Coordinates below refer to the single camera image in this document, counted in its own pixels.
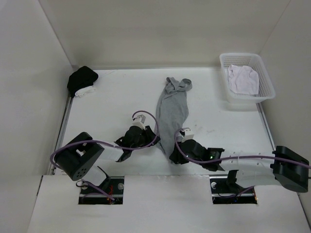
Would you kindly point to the white plastic basket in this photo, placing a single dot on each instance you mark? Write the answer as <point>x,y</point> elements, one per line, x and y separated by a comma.
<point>266,89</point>

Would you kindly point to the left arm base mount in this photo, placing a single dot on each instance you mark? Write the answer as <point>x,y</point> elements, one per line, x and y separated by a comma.
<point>110,192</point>

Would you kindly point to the black folded tank top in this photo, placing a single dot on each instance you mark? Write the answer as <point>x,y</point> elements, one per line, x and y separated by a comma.
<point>83,77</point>

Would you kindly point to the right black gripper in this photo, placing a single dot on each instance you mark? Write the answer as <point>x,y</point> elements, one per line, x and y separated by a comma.
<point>176,158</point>

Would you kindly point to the white folded tank top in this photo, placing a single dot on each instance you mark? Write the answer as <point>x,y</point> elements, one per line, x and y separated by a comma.
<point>84,91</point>

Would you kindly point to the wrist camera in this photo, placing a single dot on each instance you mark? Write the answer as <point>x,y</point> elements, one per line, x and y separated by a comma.
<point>139,121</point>
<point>186,134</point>

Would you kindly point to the pale pink tank top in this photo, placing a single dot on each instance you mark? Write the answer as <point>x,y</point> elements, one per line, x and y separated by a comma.
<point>243,80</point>

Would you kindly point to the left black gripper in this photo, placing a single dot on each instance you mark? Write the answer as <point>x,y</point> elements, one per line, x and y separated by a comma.
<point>149,136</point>

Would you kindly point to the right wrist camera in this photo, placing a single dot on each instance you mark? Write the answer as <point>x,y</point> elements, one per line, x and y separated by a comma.
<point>186,134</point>

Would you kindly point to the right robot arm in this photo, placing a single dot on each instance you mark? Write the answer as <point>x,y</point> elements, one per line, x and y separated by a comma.
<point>282,167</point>

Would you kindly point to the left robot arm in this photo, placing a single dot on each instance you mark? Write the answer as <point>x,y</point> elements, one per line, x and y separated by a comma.
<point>78,161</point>

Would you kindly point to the grey tank top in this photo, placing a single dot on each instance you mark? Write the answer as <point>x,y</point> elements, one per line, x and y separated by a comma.
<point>172,111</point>

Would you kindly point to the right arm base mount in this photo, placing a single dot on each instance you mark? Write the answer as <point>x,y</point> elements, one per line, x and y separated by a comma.
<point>225,190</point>

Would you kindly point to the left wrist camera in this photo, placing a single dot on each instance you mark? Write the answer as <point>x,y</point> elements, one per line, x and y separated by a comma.
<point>139,121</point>

